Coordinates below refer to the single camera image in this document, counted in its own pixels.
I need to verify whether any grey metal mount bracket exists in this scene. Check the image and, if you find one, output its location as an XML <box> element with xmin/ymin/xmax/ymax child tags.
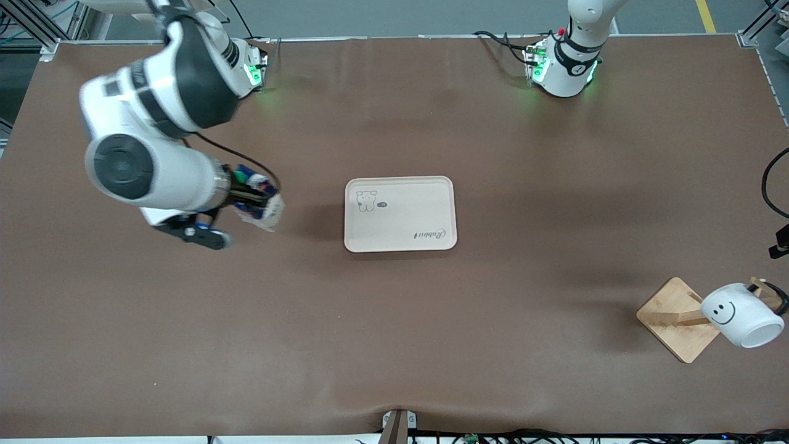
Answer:
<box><xmin>382</xmin><ymin>410</ymin><xmax>418</xmax><ymax>431</ymax></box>

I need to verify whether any aluminium frame profile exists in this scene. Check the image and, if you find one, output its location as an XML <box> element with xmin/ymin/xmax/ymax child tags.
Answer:
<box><xmin>737</xmin><ymin>0</ymin><xmax>789</xmax><ymax>49</ymax></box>
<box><xmin>0</xmin><ymin>0</ymin><xmax>112</xmax><ymax>56</ymax></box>

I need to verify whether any blue white milk carton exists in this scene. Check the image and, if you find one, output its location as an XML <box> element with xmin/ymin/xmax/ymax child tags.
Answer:
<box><xmin>233</xmin><ymin>163</ymin><xmax>285</xmax><ymax>233</ymax></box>

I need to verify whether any cream rectangular tray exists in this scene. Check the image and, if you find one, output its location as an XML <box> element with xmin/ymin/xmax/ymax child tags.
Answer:
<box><xmin>344</xmin><ymin>176</ymin><xmax>458</xmax><ymax>253</ymax></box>

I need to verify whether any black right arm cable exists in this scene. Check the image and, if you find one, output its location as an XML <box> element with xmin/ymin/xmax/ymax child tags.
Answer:
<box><xmin>185</xmin><ymin>133</ymin><xmax>281</xmax><ymax>192</ymax></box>

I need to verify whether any black base cable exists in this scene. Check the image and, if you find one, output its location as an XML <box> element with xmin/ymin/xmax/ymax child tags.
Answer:
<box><xmin>231</xmin><ymin>0</ymin><xmax>275</xmax><ymax>45</ymax></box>
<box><xmin>473</xmin><ymin>31</ymin><xmax>538</xmax><ymax>65</ymax></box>

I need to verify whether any brown camera post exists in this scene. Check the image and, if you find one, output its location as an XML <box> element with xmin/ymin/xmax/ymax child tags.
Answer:
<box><xmin>377</xmin><ymin>409</ymin><xmax>409</xmax><ymax>444</ymax></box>

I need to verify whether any white smiley cup black handle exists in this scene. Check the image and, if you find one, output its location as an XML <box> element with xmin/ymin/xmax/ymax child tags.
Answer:
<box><xmin>700</xmin><ymin>279</ymin><xmax>789</xmax><ymax>349</ymax></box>

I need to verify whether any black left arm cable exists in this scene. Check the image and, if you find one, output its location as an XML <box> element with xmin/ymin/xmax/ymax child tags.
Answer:
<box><xmin>762</xmin><ymin>148</ymin><xmax>789</xmax><ymax>220</ymax></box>

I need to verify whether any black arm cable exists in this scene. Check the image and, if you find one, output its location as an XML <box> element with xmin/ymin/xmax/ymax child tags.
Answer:
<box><xmin>762</xmin><ymin>148</ymin><xmax>789</xmax><ymax>220</ymax></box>
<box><xmin>185</xmin><ymin>133</ymin><xmax>281</xmax><ymax>192</ymax></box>

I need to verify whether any wooden cup rack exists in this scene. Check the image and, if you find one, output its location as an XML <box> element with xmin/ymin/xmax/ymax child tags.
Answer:
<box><xmin>637</xmin><ymin>276</ymin><xmax>789</xmax><ymax>364</ymax></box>

